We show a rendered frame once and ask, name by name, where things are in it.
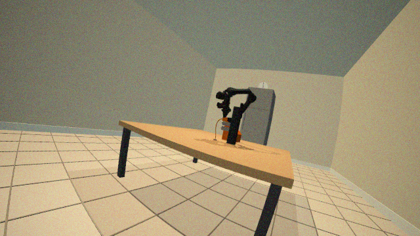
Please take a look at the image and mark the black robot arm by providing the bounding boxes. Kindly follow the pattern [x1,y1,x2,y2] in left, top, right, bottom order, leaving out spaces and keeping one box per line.
[216,87,257,118]

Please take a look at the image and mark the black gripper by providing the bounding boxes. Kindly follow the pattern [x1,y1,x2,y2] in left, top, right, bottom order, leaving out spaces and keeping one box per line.
[219,100,231,118]

